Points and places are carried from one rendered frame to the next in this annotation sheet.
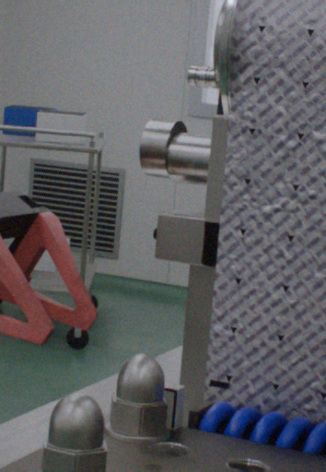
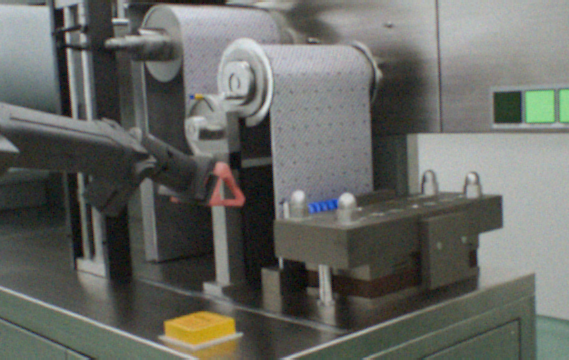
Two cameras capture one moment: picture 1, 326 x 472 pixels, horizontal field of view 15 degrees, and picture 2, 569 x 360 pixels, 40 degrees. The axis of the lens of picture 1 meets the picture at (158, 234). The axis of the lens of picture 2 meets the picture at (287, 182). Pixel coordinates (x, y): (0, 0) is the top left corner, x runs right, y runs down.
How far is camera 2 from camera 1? 1.13 m
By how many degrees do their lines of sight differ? 65
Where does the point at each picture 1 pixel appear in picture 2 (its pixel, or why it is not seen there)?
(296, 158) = (292, 117)
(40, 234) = not seen: hidden behind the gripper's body
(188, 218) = (223, 153)
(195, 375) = (230, 214)
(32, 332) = (239, 201)
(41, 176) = not seen: outside the picture
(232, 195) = (276, 135)
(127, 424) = (306, 214)
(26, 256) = not seen: hidden behind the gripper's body
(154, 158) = (204, 132)
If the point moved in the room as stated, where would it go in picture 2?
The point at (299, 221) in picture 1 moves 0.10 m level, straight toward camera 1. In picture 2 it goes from (295, 139) to (349, 137)
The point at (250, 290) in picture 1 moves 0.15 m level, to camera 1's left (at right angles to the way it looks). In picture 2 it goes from (285, 166) to (243, 177)
